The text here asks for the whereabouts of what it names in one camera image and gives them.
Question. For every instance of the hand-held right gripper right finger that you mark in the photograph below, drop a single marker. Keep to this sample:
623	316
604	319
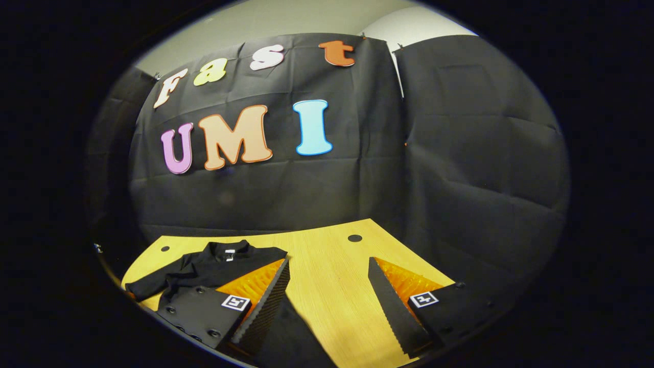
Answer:
393	306

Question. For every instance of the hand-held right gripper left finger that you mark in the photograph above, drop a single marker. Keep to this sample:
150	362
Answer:
265	306

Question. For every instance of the black buttoned coat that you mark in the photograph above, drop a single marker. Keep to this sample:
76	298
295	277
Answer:
204	268

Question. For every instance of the black backdrop cloth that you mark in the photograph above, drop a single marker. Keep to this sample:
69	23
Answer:
306	194

